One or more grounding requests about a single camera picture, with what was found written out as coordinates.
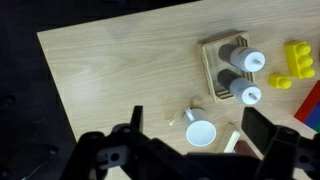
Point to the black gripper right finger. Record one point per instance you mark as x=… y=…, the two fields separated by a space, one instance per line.
x=263 y=133

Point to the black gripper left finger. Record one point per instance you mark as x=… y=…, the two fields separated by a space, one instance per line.
x=100 y=156

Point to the small yellow toy block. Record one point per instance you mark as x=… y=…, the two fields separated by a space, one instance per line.
x=278 y=81

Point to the green toy block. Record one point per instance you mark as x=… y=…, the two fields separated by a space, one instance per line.
x=318 y=128

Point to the blue toy block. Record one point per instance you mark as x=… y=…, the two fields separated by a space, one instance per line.
x=316 y=116

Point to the red toy block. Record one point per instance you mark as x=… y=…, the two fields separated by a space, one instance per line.
x=310 y=103

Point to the large yellow toy block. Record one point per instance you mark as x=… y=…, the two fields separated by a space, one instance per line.
x=295 y=56

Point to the brown bottle white cap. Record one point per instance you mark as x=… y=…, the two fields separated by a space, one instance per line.
x=243 y=148

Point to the squeeze bottle black sauce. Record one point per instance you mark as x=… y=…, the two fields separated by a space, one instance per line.
x=246 y=90

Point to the white mug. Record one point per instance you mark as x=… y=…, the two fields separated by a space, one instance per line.
x=200 y=133

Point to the squeeze bottle brown sauce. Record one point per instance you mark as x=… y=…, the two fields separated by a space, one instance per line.
x=246 y=58

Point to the wooden tray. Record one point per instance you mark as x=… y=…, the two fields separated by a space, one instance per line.
x=208 y=60

